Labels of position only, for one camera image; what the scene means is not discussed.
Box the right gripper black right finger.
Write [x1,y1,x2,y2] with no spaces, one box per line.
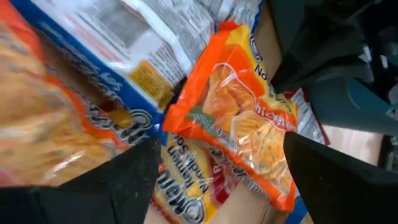
[284,131,398,224]

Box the red Maruchan ramen packet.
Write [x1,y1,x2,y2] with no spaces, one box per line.
[284,88,331,147]
[151,133,274,224]

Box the dark teal plastic bin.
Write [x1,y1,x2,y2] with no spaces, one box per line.
[267,0,398,138]

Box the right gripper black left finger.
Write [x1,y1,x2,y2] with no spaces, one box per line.
[0,136,163,224]

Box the black aluminium table frame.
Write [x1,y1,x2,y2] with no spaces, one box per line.
[377,133,398,174]

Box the blue Maruchan ramen packet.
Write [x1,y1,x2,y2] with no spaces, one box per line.
[8,0,265,146]
[284,195,309,224]

